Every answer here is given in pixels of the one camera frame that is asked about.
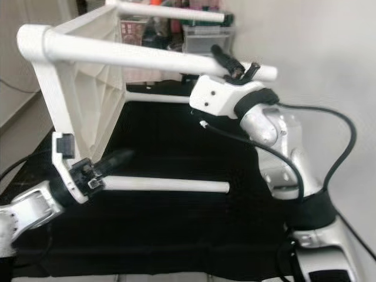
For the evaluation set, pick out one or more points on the clear plastic storage box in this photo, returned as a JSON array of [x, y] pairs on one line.
[[205, 41]]

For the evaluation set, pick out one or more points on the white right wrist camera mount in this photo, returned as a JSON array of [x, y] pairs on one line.
[[217, 98]]

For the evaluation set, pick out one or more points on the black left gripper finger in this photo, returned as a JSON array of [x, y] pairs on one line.
[[114, 161]]

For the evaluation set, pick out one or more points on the black plastic bag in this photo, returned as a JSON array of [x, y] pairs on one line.
[[155, 32]]

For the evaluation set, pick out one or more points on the red printed food box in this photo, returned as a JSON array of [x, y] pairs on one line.
[[130, 30]]

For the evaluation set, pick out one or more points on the black table cloth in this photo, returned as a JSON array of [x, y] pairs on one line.
[[182, 235]]

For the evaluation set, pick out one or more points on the white plastic table top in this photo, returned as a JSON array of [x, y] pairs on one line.
[[76, 88]]

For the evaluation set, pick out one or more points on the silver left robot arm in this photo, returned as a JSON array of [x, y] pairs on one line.
[[29, 211]]

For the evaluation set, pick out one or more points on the small orange cup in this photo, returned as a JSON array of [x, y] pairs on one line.
[[155, 2]]

